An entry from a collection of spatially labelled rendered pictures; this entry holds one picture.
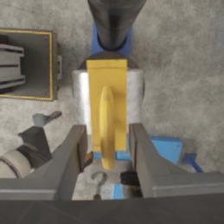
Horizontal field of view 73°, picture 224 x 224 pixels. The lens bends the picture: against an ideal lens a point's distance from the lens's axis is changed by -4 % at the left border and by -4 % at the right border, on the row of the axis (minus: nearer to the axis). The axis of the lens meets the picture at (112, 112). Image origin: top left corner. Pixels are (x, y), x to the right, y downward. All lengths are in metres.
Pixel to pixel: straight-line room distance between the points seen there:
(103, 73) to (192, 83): 1.99
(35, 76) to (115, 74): 1.55
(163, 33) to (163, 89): 0.65
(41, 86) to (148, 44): 1.27
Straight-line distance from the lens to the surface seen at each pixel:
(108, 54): 0.45
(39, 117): 0.51
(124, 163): 2.18
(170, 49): 2.06
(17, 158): 0.47
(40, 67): 1.74
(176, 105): 2.17
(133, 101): 0.29
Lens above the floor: 1.92
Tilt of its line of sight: 73 degrees down
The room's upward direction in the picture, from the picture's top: 176 degrees clockwise
